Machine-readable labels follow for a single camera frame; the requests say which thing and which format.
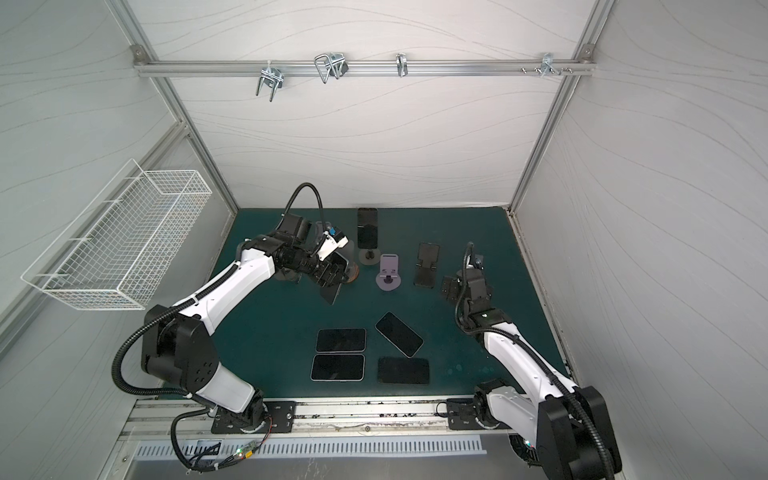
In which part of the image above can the pink-edged phone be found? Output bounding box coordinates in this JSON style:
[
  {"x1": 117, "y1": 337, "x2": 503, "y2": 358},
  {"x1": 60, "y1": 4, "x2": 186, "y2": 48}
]
[{"x1": 316, "y1": 328, "x2": 367, "y2": 353}]

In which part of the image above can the dark phone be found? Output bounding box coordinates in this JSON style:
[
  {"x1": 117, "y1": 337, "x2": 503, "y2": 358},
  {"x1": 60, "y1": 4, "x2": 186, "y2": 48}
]
[{"x1": 357, "y1": 208, "x2": 379, "y2": 250}]

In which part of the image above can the silver-edged phone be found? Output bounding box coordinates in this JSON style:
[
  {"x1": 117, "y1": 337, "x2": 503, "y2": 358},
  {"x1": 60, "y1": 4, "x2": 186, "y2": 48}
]
[{"x1": 375, "y1": 312, "x2": 424, "y2": 358}]

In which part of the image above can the white-edged phone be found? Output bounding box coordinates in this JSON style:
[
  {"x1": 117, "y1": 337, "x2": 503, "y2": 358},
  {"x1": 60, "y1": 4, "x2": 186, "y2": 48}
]
[{"x1": 310, "y1": 354, "x2": 366, "y2": 382}]

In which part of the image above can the black phone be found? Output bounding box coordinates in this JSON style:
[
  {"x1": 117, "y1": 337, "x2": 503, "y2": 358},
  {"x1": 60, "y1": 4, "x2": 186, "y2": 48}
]
[{"x1": 377, "y1": 357, "x2": 430, "y2": 385}]

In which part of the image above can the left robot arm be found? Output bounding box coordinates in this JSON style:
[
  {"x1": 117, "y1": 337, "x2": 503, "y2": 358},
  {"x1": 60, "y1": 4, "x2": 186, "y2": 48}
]
[{"x1": 111, "y1": 213, "x2": 349, "y2": 414}]

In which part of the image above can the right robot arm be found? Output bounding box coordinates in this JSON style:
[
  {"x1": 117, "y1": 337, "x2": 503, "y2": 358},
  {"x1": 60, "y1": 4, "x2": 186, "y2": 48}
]
[{"x1": 443, "y1": 243, "x2": 623, "y2": 479}]

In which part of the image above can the wooden base phone stand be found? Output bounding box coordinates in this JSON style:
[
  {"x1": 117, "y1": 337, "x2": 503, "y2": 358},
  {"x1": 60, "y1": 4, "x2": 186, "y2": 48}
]
[{"x1": 345, "y1": 262, "x2": 360, "y2": 283}]

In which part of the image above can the black folding phone stand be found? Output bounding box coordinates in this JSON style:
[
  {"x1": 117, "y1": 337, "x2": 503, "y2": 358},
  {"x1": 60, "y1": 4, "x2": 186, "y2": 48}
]
[{"x1": 414, "y1": 243, "x2": 440, "y2": 289}]

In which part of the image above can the grey phone stand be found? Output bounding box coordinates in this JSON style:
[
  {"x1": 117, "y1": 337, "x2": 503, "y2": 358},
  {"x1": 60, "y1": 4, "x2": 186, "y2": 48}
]
[{"x1": 274, "y1": 268, "x2": 302, "y2": 283}]

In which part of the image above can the grey round stand back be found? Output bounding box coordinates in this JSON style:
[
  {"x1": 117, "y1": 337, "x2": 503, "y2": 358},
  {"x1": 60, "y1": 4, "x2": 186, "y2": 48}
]
[{"x1": 358, "y1": 249, "x2": 381, "y2": 266}]

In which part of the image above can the purple phone stand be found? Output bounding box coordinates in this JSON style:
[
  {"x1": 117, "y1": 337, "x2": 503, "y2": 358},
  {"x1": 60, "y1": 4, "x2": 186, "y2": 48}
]
[{"x1": 376, "y1": 254, "x2": 402, "y2": 292}]

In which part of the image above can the metal U-bolt clamp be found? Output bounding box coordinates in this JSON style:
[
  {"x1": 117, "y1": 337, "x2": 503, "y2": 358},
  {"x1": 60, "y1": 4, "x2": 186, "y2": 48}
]
[{"x1": 255, "y1": 63, "x2": 284, "y2": 102}]

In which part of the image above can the metal hook clamp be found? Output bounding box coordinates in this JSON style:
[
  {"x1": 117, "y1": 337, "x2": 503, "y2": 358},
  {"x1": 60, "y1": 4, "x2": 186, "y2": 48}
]
[{"x1": 313, "y1": 52, "x2": 349, "y2": 84}]

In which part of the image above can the aluminium crossbar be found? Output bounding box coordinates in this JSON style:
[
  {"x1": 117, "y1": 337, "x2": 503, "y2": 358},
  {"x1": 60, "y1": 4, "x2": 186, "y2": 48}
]
[{"x1": 134, "y1": 57, "x2": 597, "y2": 78}]

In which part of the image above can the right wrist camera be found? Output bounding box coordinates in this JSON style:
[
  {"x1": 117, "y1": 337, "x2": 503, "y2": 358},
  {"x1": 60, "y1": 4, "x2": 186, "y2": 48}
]
[{"x1": 463, "y1": 253, "x2": 485, "y2": 270}]

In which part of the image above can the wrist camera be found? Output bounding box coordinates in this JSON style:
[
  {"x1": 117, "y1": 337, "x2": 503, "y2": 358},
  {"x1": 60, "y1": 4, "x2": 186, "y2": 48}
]
[
  {"x1": 463, "y1": 253, "x2": 485, "y2": 270},
  {"x1": 316, "y1": 230, "x2": 349, "y2": 261}
]

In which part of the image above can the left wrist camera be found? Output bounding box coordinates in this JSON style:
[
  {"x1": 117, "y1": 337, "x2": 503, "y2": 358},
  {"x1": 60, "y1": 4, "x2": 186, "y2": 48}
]
[{"x1": 316, "y1": 230, "x2": 349, "y2": 261}]

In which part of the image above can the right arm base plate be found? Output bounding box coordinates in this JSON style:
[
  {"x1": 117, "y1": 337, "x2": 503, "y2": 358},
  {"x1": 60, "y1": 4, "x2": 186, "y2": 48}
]
[{"x1": 445, "y1": 398, "x2": 508, "y2": 431}]

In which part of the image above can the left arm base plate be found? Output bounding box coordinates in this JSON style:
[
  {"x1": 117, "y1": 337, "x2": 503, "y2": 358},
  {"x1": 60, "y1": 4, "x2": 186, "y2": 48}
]
[{"x1": 211, "y1": 399, "x2": 296, "y2": 434}]

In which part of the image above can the white slotted cable duct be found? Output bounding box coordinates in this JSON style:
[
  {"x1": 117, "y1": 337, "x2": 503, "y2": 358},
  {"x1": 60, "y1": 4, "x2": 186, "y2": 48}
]
[{"x1": 133, "y1": 435, "x2": 487, "y2": 461}]

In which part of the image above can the left black cable bundle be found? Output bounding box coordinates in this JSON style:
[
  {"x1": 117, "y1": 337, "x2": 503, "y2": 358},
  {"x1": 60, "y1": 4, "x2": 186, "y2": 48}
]
[{"x1": 169, "y1": 407, "x2": 274, "y2": 474}]

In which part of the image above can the white wire basket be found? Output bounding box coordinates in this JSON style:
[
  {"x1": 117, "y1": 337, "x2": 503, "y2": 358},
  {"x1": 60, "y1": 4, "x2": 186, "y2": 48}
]
[{"x1": 21, "y1": 159, "x2": 212, "y2": 311}]

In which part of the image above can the small metal ring clamp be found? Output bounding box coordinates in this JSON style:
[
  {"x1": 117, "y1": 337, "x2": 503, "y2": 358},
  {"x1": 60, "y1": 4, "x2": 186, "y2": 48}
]
[{"x1": 395, "y1": 53, "x2": 408, "y2": 78}]

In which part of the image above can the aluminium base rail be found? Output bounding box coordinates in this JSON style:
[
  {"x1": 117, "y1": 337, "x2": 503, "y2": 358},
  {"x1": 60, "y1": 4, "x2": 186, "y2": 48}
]
[{"x1": 119, "y1": 392, "x2": 613, "y2": 442}]

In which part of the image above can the metal bracket clamp right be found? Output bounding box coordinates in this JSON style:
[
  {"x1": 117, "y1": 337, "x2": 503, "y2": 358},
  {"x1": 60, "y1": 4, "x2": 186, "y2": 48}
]
[{"x1": 520, "y1": 53, "x2": 572, "y2": 78}]

